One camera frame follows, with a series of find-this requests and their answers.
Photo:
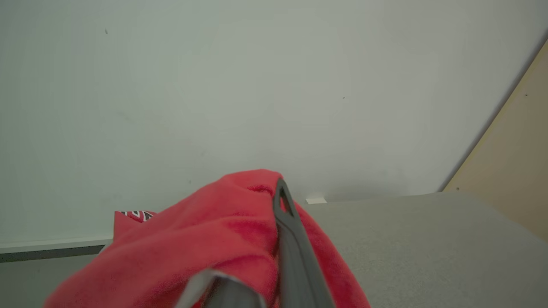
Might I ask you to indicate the white patterned strip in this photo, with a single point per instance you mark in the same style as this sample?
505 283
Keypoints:
316 200

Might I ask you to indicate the beige wooden panel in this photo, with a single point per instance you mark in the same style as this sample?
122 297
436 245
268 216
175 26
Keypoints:
513 171

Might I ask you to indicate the dark wall baseboard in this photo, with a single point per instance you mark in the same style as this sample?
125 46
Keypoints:
47 250

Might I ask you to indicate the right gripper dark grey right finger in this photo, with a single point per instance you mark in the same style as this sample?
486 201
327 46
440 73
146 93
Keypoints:
295 261

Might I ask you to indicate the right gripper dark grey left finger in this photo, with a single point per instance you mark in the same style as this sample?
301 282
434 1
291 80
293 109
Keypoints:
224 293

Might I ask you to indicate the red jersey with white print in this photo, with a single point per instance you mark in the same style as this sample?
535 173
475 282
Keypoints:
128 226

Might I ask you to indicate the plain red fleece garment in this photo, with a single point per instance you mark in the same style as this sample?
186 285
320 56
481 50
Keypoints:
205 239

